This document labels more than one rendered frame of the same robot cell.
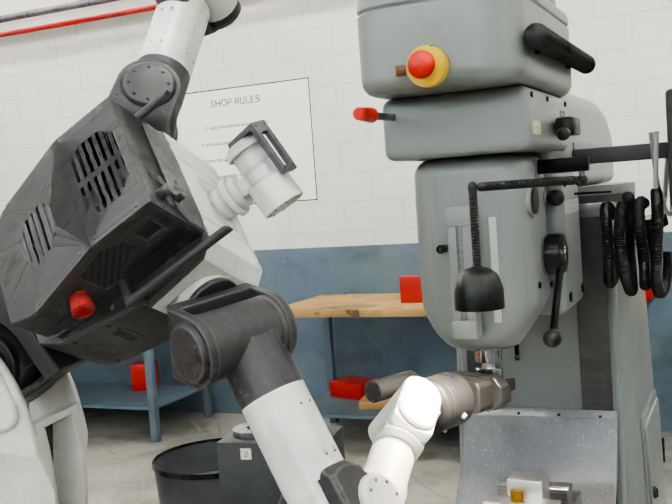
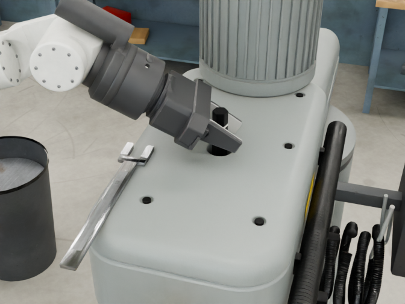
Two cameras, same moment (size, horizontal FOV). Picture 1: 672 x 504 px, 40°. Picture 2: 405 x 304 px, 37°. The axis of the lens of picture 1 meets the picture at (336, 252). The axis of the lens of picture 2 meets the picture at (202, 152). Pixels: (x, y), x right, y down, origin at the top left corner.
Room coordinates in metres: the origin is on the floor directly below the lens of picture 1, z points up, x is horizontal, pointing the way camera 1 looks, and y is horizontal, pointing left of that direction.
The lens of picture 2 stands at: (0.85, -0.12, 2.38)
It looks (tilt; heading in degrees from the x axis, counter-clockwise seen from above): 35 degrees down; 352
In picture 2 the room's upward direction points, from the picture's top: straight up
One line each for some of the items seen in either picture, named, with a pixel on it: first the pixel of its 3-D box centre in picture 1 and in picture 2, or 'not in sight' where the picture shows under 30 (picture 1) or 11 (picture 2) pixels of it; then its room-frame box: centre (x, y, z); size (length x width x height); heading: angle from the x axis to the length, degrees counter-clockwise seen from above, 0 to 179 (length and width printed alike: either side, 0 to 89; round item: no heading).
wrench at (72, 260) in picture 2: not in sight; (108, 199); (1.46, -0.09, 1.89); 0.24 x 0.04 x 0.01; 157
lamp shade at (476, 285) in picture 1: (478, 287); not in sight; (1.32, -0.20, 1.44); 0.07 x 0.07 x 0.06
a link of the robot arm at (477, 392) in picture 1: (458, 397); not in sight; (1.49, -0.18, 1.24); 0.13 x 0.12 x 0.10; 46
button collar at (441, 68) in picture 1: (427, 66); not in sight; (1.34, -0.15, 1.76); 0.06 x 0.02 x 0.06; 65
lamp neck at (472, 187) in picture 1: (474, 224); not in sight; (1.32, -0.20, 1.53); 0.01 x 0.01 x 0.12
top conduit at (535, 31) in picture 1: (562, 52); (319, 205); (1.52, -0.40, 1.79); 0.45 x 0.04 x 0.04; 155
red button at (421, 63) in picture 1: (422, 64); not in sight; (1.32, -0.14, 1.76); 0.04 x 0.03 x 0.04; 65
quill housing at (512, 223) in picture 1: (483, 250); not in sight; (1.56, -0.25, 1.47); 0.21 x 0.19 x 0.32; 65
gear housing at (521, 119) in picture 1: (481, 127); not in sight; (1.59, -0.27, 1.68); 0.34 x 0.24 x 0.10; 155
